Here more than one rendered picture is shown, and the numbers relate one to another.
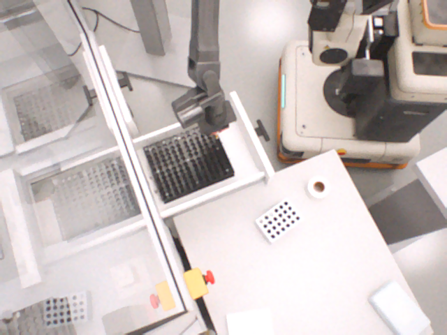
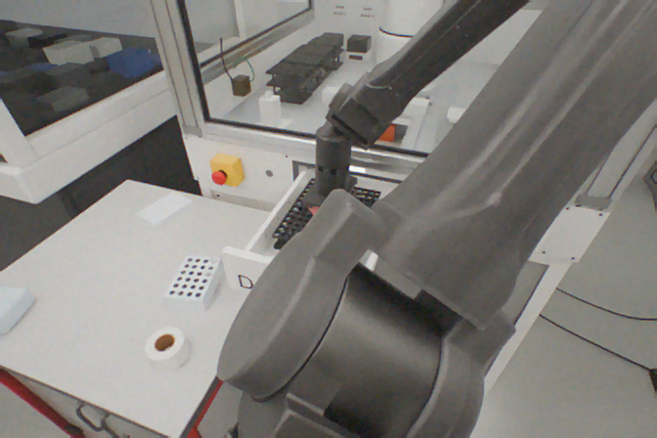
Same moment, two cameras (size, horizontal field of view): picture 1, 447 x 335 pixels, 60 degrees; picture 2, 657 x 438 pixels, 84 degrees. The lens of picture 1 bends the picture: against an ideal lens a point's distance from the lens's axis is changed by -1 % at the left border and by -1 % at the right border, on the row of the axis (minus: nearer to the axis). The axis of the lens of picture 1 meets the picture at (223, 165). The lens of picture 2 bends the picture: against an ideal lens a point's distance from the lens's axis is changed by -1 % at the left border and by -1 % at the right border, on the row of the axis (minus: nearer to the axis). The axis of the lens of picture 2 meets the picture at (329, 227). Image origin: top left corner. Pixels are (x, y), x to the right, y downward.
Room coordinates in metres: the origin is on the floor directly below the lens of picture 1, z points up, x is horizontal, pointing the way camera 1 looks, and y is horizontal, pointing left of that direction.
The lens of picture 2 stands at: (0.79, -0.36, 1.40)
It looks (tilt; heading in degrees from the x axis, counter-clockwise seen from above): 41 degrees down; 132
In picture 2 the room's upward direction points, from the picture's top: straight up
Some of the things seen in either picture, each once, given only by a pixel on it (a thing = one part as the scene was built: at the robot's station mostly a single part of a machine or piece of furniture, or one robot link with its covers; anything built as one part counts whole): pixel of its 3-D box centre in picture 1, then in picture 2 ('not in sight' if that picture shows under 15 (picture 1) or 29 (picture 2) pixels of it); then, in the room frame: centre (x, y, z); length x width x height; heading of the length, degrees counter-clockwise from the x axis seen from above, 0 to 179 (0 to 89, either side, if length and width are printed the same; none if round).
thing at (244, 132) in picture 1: (250, 138); (295, 286); (0.45, -0.08, 0.87); 0.29 x 0.02 x 0.11; 23
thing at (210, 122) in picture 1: (214, 112); (331, 179); (0.45, 0.02, 1.06); 0.10 x 0.07 x 0.07; 111
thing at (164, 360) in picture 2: (317, 188); (167, 348); (0.32, -0.30, 0.78); 0.07 x 0.07 x 0.04
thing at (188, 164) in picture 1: (188, 163); (330, 222); (0.38, 0.10, 0.87); 0.22 x 0.18 x 0.06; 113
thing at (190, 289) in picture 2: (279, 220); (196, 282); (0.22, -0.17, 0.78); 0.12 x 0.08 x 0.04; 126
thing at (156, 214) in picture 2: (250, 326); (165, 208); (-0.09, -0.08, 0.77); 0.13 x 0.09 x 0.02; 98
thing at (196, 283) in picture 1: (197, 283); (226, 170); (0.03, 0.07, 0.88); 0.07 x 0.05 x 0.07; 23
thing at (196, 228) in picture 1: (279, 277); (185, 350); (0.07, -0.22, 0.38); 0.62 x 0.58 x 0.76; 23
